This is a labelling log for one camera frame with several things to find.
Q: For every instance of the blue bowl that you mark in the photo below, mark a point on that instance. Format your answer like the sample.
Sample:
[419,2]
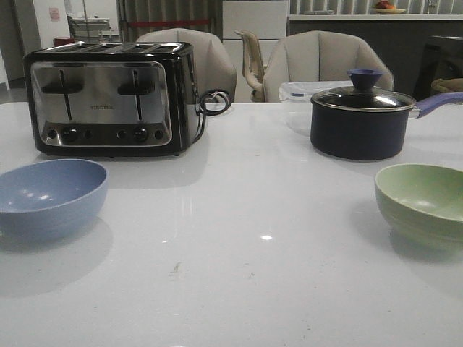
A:
[51,199]

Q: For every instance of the green bowl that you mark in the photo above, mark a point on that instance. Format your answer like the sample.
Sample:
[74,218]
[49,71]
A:
[423,203]

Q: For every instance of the clear plastic storage container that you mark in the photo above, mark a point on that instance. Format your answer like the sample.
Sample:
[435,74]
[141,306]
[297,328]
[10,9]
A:
[303,91]

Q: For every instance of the beige armchair on left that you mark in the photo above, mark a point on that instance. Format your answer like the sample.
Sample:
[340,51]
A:
[213,67]

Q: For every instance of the beige armchair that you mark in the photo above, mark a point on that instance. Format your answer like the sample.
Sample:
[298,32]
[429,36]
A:
[317,56]
[213,67]

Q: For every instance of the dark blue saucepan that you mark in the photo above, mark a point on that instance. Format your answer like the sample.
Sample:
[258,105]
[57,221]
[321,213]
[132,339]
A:
[368,135]

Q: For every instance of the beige office chair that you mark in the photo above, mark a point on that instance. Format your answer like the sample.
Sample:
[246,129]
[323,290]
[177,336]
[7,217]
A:
[252,66]

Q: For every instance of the beige armchair on right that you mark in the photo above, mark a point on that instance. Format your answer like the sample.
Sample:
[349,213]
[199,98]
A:
[317,56]

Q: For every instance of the glass lid with blue knob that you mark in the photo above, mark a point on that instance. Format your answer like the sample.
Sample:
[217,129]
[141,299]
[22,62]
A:
[363,95]

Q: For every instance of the red barrier belt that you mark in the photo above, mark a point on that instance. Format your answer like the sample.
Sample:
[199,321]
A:
[173,23]

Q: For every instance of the white cabinet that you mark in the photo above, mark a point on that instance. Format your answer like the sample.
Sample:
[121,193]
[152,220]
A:
[266,19]

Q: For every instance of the black and chrome four-slot toaster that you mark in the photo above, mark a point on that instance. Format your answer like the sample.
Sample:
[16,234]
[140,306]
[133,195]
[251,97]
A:
[113,99]

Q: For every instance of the fruit bowl on counter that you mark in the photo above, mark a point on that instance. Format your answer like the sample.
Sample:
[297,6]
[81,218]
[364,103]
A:
[386,7]

